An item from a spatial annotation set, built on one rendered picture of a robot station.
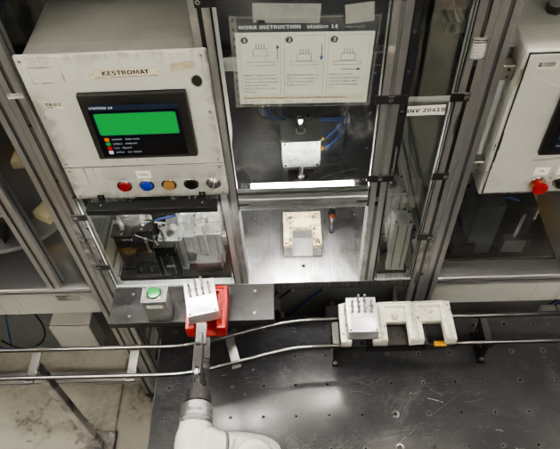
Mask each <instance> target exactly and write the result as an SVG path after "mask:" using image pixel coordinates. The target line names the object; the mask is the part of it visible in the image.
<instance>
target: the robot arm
mask: <svg viewBox="0 0 560 449"><path fill-rule="evenodd" d="M210 344H211V337H207V323H206V322H197V329H196V338H195V341H194V343H193V345H194V348H193V362H192V371H191V375H192V378H191V382H192V383H193V386H192V387H189V388H187V389H186V391H185V398H184V403H183V404H182V407H181V416H180V420H179V422H180V424H179V428H178V430H177V433H176V436H175V440H174V449H280V445H279V444H278V443H277V442H276V441H274V440H273V439H271V438H269V437H267V436H263V435H259V434H254V433H248V432H240V431H223V430H220V429H216V428H213V409H214V408H213V405H212V404H211V403H212V391H211V389H209V388H208V387H207V382H208V374H209V366H210V364H209V356H210Z"/></svg>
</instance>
